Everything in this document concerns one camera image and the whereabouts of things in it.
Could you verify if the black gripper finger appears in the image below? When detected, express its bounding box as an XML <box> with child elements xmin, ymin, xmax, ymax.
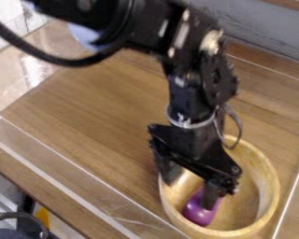
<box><xmin>153</xmin><ymin>149</ymin><xmax>183</xmax><ymax>186</ymax></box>
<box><xmin>202</xmin><ymin>180</ymin><xmax>226</xmax><ymax>210</ymax></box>

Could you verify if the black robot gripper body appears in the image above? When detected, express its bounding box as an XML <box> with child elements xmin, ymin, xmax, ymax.
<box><xmin>148</xmin><ymin>106</ymin><xmax>242</xmax><ymax>194</ymax></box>

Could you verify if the purple toy eggplant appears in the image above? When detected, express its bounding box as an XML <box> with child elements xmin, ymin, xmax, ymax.
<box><xmin>180</xmin><ymin>188</ymin><xmax>222</xmax><ymax>227</ymax></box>

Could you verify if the brown wooden bowl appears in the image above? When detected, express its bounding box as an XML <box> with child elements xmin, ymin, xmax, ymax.
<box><xmin>159</xmin><ymin>139</ymin><xmax>280</xmax><ymax>239</ymax></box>

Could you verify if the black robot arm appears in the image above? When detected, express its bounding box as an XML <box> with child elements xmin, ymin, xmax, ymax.
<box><xmin>26</xmin><ymin>0</ymin><xmax>242</xmax><ymax>209</ymax></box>

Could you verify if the clear acrylic tray wall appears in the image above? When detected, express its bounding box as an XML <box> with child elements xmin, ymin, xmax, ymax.
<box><xmin>0</xmin><ymin>18</ymin><xmax>299</xmax><ymax>239</ymax></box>

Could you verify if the black clamp with cable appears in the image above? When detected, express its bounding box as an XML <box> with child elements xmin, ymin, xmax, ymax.
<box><xmin>0</xmin><ymin>212</ymin><xmax>60</xmax><ymax>239</ymax></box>

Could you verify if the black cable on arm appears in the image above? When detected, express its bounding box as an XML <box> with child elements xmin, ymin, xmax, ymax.
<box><xmin>0</xmin><ymin>13</ymin><xmax>128</xmax><ymax>68</ymax></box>

